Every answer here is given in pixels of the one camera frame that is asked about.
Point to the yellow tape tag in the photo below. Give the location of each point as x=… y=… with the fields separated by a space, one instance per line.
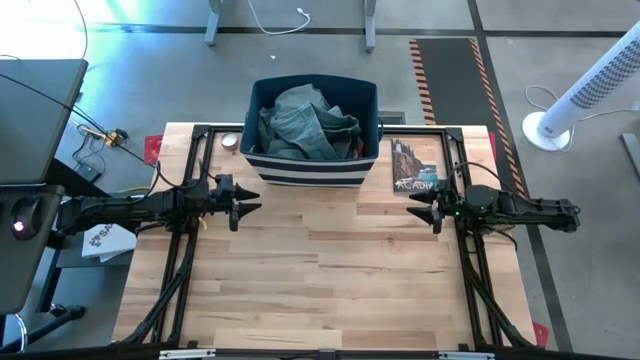
x=203 y=223

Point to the silver bracket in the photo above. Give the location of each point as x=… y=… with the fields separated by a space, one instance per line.
x=467 y=356
x=187 y=354

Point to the black tripod leg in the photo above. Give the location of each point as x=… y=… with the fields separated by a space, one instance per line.
x=50 y=322

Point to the grey floor outlet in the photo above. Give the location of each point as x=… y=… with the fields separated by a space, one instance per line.
x=395 y=117

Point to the grey metal leg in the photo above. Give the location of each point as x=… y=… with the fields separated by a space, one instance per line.
x=631 y=155

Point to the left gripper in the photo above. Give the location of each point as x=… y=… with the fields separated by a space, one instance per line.
x=222 y=200

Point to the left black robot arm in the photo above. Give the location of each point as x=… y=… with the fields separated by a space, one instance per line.
x=130 y=207

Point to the black aluminium table frame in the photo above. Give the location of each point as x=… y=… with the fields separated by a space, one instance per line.
x=454 y=134

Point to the Acadia picture book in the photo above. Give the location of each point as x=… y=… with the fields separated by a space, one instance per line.
x=415 y=160

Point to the white tower fan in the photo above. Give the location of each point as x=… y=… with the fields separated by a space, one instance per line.
x=590 y=90

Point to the black mat with orange stripes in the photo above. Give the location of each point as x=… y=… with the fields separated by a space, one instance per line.
x=445 y=75

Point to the black mouse with light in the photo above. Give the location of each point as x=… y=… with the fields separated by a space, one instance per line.
x=27 y=215

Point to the navy white striped fabric basket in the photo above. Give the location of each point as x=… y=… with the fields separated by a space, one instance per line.
x=372 y=110

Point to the grey-green hoodie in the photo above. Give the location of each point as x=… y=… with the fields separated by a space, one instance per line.
x=305 y=125

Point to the red clamp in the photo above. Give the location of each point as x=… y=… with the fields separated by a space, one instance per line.
x=540 y=334
x=152 y=149
x=492 y=145

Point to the black floor device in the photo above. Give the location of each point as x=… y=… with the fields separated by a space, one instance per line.
x=89 y=172

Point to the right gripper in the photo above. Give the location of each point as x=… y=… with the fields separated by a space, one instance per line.
x=447 y=207

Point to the grey side desk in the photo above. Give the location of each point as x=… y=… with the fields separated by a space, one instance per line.
x=30 y=270

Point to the tan tape roll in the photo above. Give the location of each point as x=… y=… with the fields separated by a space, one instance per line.
x=230 y=141

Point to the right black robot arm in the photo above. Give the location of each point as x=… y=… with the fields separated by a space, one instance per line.
x=520 y=207

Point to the white box with logo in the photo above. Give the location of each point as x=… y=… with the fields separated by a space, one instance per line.
x=107 y=242

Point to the grey desk leg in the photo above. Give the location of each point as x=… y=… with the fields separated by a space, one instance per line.
x=370 y=30
x=214 y=25

